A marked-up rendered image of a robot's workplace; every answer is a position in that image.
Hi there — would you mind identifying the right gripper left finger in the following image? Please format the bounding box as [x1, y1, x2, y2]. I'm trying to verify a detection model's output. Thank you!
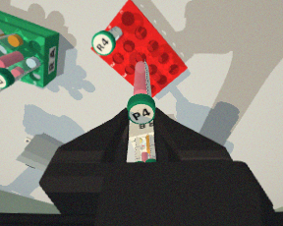
[49, 107, 130, 163]

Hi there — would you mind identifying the green tube rack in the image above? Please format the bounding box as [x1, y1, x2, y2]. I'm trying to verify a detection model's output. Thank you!
[0, 11, 60, 87]

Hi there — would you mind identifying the red block with round holes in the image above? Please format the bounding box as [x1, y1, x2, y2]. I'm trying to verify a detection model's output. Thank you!
[91, 0, 188, 97]

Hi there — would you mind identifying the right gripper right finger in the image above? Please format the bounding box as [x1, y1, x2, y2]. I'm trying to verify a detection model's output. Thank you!
[153, 107, 233, 162]

